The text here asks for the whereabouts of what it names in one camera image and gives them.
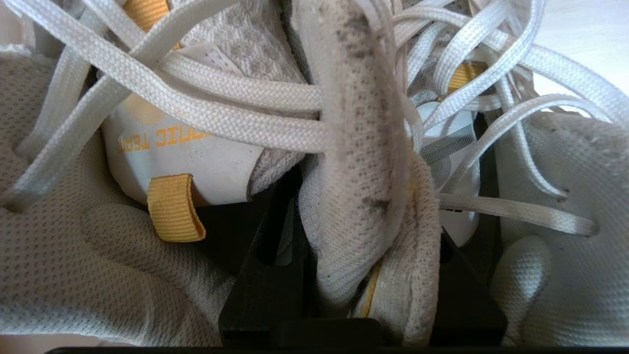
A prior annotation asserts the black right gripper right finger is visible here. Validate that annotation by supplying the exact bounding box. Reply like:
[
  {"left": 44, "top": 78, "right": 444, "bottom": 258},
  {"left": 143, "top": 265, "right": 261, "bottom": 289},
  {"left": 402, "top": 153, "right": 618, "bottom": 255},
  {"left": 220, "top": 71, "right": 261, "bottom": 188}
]
[{"left": 432, "top": 231, "right": 508, "bottom": 346}]

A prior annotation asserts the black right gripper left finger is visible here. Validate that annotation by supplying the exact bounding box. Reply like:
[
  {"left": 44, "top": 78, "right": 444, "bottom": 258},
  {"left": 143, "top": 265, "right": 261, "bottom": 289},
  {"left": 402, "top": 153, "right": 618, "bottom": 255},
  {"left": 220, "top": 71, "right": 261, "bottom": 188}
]
[{"left": 218, "top": 166, "right": 309, "bottom": 348}]

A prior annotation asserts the white lace-up sneaker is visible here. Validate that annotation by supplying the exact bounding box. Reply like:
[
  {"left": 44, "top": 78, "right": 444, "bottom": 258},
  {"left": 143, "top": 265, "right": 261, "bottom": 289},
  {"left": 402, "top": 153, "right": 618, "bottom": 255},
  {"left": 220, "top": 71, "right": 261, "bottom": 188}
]
[
  {"left": 0, "top": 0, "right": 411, "bottom": 348},
  {"left": 354, "top": 0, "right": 629, "bottom": 348}
]

